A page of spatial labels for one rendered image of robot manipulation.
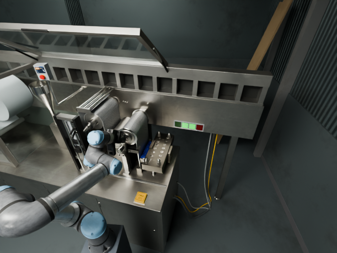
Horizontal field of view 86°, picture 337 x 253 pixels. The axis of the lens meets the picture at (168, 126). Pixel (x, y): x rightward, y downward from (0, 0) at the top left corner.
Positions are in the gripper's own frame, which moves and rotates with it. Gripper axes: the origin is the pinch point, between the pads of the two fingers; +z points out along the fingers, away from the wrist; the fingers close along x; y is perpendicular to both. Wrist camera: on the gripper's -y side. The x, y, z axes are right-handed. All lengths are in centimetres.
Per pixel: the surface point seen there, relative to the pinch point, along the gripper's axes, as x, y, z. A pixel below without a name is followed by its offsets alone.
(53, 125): 70, 2, 13
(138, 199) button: -16.7, -37.8, 4.0
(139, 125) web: -7.0, 12.6, 8.0
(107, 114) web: 16.0, 16.8, 1.8
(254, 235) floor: -122, -82, 95
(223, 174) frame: -81, -24, 89
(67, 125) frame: 36.0, 4.7, -11.3
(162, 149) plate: -23.1, -3.7, 28.3
